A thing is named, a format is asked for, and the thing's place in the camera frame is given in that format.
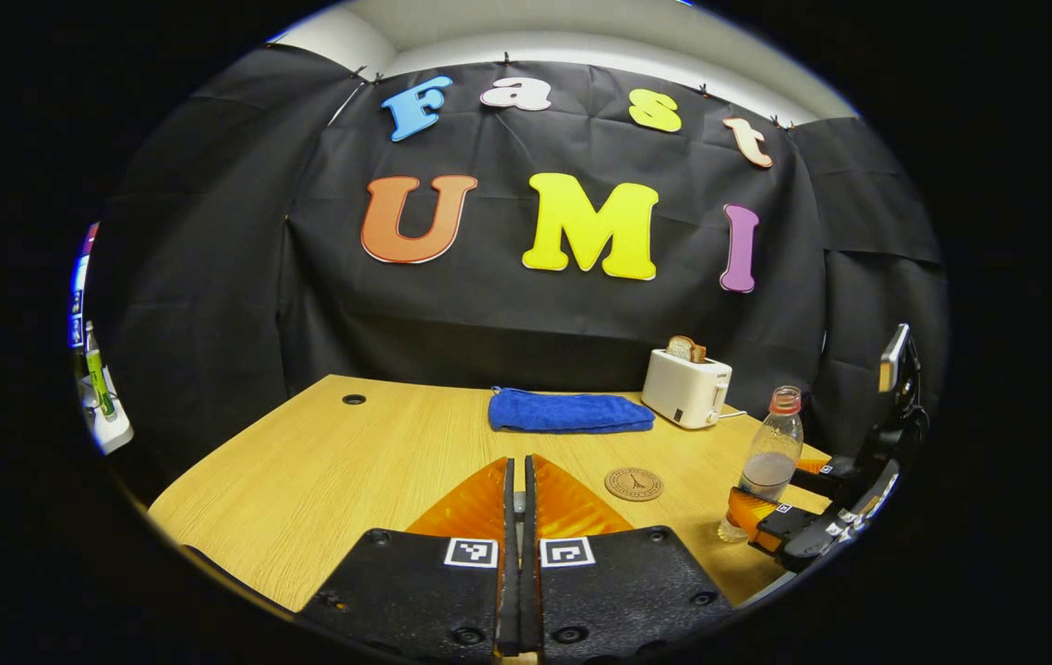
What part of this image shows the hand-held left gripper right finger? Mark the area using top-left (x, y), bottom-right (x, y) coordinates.
top-left (526, 453), bottom-right (734, 661)

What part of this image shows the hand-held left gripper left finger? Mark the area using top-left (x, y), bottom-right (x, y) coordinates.
top-left (299, 455), bottom-right (519, 659)

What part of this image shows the clear plastic water bottle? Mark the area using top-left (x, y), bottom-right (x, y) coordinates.
top-left (718, 386), bottom-right (804, 544)

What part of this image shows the round brown coaster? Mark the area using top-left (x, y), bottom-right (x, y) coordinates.
top-left (604, 466), bottom-right (665, 502)

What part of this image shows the green bottle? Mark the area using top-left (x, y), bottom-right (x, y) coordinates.
top-left (85, 320), bottom-right (116, 418)

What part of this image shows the white toaster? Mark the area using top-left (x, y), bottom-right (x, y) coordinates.
top-left (642, 348), bottom-right (733, 430)

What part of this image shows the blue towel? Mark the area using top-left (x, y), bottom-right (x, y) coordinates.
top-left (489, 386), bottom-right (656, 435)

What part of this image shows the white side table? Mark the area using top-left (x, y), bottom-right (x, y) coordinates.
top-left (78, 369), bottom-right (135, 455)

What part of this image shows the computer monitor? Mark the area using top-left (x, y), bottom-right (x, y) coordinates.
top-left (68, 222), bottom-right (102, 352)

